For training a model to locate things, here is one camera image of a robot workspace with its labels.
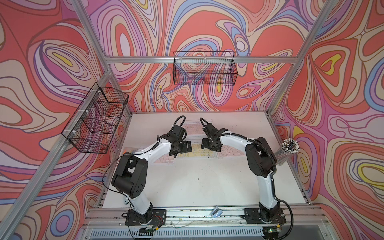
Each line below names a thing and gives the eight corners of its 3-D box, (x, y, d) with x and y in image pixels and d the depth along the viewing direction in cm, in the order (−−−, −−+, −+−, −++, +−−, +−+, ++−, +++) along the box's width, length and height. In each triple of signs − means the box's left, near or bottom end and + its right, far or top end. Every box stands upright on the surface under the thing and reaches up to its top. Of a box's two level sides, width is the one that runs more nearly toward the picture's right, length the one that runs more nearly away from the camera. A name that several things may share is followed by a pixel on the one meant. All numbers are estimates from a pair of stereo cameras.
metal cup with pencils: (272, 166, 94) (287, 150, 79) (268, 154, 99) (281, 138, 85) (285, 166, 94) (302, 150, 79) (280, 154, 99) (295, 138, 85)
